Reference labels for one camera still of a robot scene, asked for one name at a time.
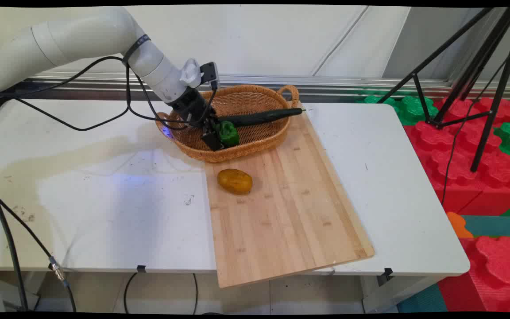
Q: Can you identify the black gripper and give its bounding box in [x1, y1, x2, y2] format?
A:
[166, 87, 224, 152]

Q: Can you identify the green bell pepper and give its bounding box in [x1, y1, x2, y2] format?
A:
[216, 121, 240, 148]

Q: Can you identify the yellow brown potato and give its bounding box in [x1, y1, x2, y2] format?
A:
[217, 168, 253, 195]

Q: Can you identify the woven wicker basket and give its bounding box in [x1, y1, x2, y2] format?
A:
[155, 85, 300, 163]

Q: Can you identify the dark green cucumber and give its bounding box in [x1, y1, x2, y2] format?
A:
[217, 108, 304, 129]

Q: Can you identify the bamboo cutting board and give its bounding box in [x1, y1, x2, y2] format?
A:
[205, 103, 375, 288]

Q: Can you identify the large red foam block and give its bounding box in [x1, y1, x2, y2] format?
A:
[403, 97, 510, 216]

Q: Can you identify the orange foam block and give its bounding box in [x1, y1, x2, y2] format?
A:
[446, 212, 474, 239]

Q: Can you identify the black tripod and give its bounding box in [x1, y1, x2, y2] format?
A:
[377, 6, 510, 173]

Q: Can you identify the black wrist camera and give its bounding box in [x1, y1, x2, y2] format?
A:
[200, 62, 220, 90]

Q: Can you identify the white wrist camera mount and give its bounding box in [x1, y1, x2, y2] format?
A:
[180, 58, 203, 88]

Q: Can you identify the black cable strap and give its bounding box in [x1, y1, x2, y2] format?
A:
[122, 35, 152, 67]

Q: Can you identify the metal window rail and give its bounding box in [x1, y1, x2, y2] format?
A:
[0, 71, 510, 101]

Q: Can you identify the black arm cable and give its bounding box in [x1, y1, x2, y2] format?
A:
[0, 55, 218, 133]

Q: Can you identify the black cable under table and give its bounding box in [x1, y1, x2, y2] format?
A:
[124, 272, 199, 315]

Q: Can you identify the thin cable with metal connector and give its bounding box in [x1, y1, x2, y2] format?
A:
[0, 197, 77, 312]

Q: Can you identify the thick black floor cable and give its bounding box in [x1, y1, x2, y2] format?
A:
[0, 173, 30, 311]

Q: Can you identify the thin black tripod cable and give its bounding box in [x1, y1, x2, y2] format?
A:
[440, 60, 508, 205]

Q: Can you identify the white table leg frame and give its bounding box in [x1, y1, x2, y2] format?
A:
[360, 275, 444, 313]

